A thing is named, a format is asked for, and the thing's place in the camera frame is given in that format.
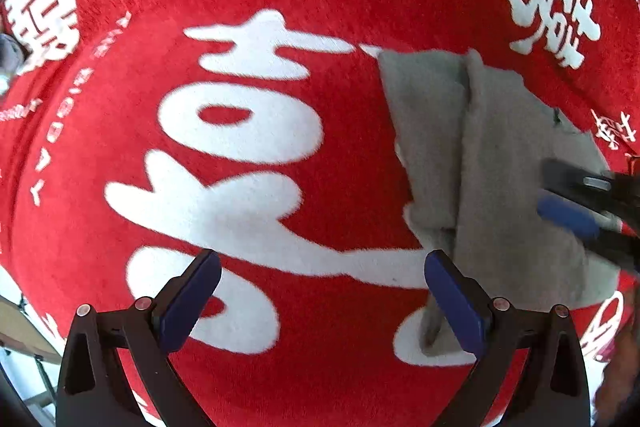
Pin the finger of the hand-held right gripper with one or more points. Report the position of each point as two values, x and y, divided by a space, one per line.
575 182
570 217

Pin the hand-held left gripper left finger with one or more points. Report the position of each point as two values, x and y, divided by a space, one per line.
192 302

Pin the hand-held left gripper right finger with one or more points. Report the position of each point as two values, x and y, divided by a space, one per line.
455 302

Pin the grey sweater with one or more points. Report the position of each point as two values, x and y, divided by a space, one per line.
500 157

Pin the maroon cloth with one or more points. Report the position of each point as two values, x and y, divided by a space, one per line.
617 372

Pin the wooden folding table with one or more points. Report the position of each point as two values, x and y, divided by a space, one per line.
22 329

